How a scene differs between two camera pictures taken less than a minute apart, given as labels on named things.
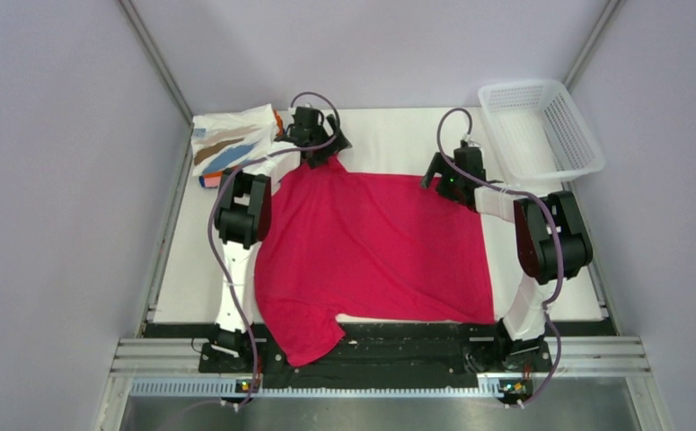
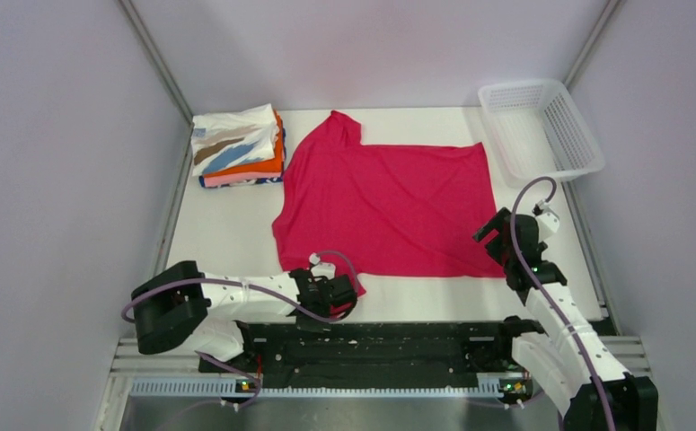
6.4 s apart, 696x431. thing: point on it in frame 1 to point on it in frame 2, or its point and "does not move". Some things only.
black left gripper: x=320 y=158 to x=311 y=323
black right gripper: x=442 y=187 to x=497 y=223
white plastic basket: x=536 y=134 does not move
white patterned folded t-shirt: x=226 y=140 does not move
